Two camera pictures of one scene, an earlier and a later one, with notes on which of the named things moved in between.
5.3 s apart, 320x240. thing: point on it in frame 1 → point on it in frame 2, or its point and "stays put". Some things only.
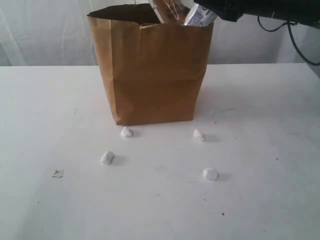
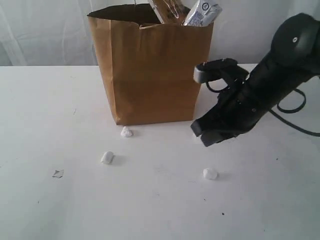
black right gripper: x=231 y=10 → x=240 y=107
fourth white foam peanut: x=209 y=174 stays put
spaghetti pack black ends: x=171 y=11 stays put
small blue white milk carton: x=200 y=17 stays put
